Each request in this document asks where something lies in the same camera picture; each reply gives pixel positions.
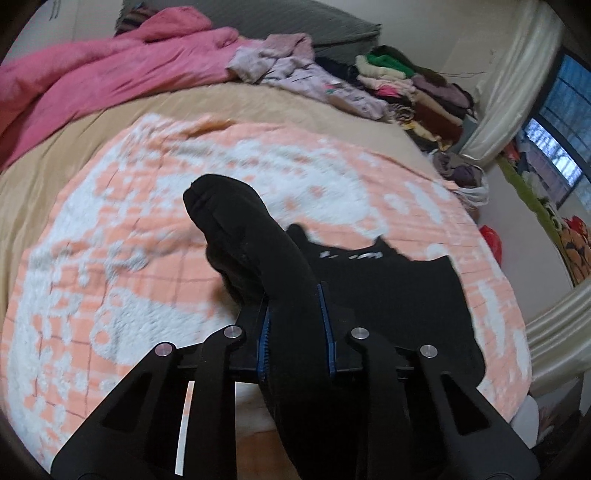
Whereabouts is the lilac garment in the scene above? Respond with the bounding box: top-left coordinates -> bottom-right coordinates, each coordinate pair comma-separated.
226,46 -> 389,123

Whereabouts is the beige bed sheet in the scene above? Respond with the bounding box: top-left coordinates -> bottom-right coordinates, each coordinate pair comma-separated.
0,80 -> 439,342

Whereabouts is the green fuzzy cloth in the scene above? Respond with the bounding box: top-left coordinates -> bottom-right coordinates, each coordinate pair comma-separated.
496,154 -> 579,288

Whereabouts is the white plastic bag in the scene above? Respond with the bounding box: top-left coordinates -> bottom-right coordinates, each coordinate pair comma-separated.
455,178 -> 491,212

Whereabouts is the grey headboard cushion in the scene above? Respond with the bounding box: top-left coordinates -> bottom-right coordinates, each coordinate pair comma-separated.
121,0 -> 382,54

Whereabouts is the orange printed blanket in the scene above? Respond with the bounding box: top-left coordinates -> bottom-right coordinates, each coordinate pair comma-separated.
555,213 -> 591,283

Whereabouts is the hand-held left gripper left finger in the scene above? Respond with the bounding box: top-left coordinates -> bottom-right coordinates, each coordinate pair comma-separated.
51,295 -> 273,480

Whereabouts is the mauve fluffy cloth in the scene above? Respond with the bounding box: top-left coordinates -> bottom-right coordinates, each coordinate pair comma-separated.
257,33 -> 317,64

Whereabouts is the cream satin curtain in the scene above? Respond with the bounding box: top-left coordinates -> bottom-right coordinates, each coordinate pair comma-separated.
458,4 -> 568,168
524,281 -> 591,398

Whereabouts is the pile of mixed clothes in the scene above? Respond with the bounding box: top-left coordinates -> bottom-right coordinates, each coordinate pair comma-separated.
318,44 -> 477,154

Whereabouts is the dark striped cloth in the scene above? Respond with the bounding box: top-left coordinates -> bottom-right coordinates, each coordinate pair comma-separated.
115,4 -> 160,36

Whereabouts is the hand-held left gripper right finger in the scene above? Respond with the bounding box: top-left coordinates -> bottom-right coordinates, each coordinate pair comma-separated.
316,282 -> 541,480

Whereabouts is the red plastic bag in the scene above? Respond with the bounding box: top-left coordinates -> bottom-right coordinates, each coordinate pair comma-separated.
480,224 -> 505,267

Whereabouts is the grey purple clothes heap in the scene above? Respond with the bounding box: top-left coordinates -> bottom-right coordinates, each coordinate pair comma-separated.
431,151 -> 486,191

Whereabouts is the peach and white patterned blanket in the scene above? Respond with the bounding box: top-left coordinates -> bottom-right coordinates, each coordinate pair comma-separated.
0,113 -> 532,462

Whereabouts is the window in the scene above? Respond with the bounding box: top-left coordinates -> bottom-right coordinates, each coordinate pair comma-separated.
521,51 -> 591,209

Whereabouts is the pink comforter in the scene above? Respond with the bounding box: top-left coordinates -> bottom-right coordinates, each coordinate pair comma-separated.
0,7 -> 265,172

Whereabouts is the black sweater with orange cuffs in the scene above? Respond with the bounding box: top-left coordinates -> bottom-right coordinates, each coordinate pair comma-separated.
183,174 -> 485,480

